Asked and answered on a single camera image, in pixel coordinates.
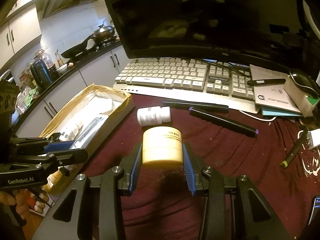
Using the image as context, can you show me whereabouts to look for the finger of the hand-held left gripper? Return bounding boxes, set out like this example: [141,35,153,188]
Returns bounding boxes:
[15,148,89,173]
[10,132,77,155]

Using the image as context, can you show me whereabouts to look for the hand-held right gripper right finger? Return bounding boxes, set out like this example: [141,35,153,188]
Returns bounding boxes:
[182,142,292,240]

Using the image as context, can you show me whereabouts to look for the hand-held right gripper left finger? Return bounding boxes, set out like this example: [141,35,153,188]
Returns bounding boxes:
[32,143,143,240]

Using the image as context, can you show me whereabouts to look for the white plastic bottle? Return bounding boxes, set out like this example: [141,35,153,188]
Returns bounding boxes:
[60,122,84,142]

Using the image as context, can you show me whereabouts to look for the yellow round jar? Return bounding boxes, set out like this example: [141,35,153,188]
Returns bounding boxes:
[142,126,185,167]

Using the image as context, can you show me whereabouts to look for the cardboard box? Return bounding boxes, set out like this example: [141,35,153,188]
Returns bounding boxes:
[39,83,135,195]

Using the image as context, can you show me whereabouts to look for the person's left hand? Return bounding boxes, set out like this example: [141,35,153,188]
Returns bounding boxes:
[0,189,34,222]

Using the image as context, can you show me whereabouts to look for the maroon cloth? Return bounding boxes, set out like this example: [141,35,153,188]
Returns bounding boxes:
[59,94,320,240]

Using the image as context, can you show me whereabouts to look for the white pill bottle red label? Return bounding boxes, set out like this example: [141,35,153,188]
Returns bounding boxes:
[137,106,171,127]

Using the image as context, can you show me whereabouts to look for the green plastic bag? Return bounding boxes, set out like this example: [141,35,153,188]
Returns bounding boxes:
[15,87,40,114]

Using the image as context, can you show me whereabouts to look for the black marker purple ends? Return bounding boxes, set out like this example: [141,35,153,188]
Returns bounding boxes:
[189,107,258,138]

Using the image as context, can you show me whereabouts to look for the dark kettle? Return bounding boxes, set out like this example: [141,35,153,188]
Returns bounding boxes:
[30,59,53,88]

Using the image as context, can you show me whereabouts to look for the white base cabinet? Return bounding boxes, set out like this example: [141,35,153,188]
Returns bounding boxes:
[17,45,130,138]

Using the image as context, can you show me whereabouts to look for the glass jar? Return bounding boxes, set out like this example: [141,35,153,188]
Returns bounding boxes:
[35,50,54,68]

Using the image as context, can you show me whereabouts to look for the black kitchen counter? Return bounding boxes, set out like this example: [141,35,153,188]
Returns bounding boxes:
[10,39,123,140]

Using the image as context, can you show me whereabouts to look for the black frying pan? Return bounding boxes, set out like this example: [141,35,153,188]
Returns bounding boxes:
[61,36,92,59]

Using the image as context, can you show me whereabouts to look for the white and grey keyboard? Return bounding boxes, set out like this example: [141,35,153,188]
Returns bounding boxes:
[113,57,263,114]

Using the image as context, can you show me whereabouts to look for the blue booklet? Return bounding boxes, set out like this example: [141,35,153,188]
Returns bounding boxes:
[261,105,304,117]

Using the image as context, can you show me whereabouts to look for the black pen green tip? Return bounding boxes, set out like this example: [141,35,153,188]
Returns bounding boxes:
[280,127,309,168]

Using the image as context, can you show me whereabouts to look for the grey notebook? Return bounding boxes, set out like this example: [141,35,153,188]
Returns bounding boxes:
[249,64,303,113]

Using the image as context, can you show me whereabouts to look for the gas stove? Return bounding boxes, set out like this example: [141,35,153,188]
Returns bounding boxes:
[87,36,122,53]

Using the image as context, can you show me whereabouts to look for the steel wok with lid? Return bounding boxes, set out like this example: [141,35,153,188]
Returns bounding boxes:
[90,25,117,44]

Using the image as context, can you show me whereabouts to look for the white charger plug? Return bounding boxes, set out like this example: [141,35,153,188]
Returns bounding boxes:
[297,129,320,150]

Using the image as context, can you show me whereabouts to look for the white and green carton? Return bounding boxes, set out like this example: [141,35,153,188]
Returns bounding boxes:
[283,76,313,117]

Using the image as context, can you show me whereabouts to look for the black smartphone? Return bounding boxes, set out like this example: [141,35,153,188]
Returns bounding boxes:
[306,197,320,230]

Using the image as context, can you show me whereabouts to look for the black computer mouse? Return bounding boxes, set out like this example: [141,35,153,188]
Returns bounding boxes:
[289,70,319,98]

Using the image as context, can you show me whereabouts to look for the black monitor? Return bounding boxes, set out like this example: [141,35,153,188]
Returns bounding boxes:
[97,0,318,73]

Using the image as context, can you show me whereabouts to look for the white cable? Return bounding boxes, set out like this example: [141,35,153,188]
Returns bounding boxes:
[239,110,278,123]

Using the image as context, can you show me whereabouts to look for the black cable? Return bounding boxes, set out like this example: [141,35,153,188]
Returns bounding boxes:
[202,59,252,77]

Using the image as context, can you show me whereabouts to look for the white wall cabinet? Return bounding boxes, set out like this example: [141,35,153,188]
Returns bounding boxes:
[0,5,42,65]

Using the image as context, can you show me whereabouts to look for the white charger cord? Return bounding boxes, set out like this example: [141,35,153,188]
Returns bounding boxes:
[297,130,320,177]

